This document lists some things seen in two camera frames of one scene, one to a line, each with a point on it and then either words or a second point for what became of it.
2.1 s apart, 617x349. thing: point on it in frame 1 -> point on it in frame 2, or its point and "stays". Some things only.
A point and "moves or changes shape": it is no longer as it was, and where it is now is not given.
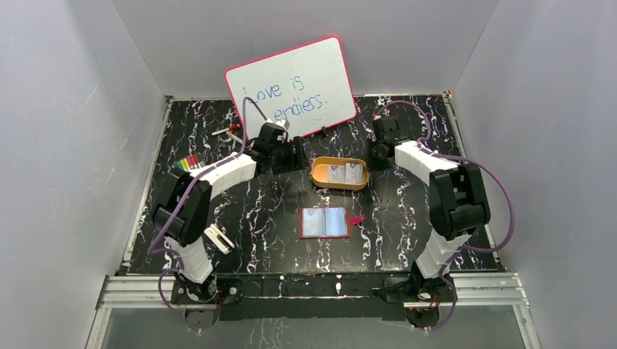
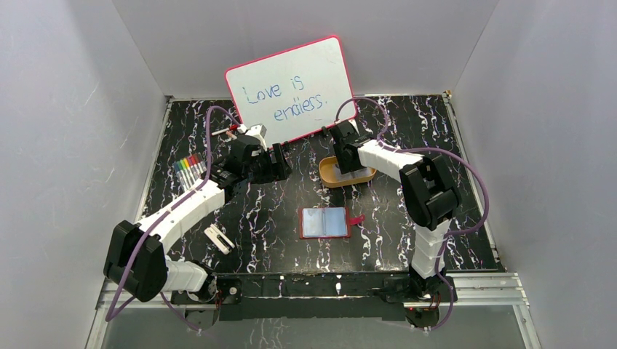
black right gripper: x=376 y=142 -> x=344 y=167
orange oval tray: x=340 y=172 moves or changes shape
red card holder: x=332 y=222 stays
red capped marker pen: x=233 y=127 stays
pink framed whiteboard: x=308 y=86 stays
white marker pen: x=234 y=137 stays
